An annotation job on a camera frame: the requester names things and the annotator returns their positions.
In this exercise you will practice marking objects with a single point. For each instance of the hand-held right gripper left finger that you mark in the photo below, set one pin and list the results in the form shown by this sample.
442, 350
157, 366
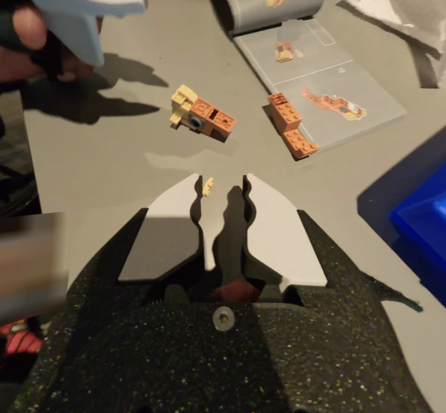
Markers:
163, 242

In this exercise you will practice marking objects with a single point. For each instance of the small tan toy brick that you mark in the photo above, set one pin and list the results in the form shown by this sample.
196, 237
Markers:
208, 188

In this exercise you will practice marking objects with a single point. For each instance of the tan and orange brick assembly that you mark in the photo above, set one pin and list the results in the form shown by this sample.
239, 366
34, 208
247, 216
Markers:
205, 113

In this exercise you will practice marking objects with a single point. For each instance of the grey building instruction booklet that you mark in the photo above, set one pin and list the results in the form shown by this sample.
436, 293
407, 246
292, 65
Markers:
331, 81

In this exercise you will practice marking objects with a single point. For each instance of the orange stepped brick assembly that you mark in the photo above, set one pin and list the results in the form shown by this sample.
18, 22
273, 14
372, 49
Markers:
289, 120

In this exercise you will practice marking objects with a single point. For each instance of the grey desk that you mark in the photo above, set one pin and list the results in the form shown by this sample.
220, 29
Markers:
115, 175

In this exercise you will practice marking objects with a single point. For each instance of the long blue plastic bin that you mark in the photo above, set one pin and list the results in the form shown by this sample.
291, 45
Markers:
425, 217

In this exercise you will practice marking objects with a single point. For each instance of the person's left hand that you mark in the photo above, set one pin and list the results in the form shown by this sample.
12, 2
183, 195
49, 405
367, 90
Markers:
31, 29

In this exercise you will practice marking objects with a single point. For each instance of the white crumpled plastic bag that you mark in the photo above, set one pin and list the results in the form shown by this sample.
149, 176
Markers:
400, 5

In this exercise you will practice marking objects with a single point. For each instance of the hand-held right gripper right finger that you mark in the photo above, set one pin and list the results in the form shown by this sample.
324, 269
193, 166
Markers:
282, 245

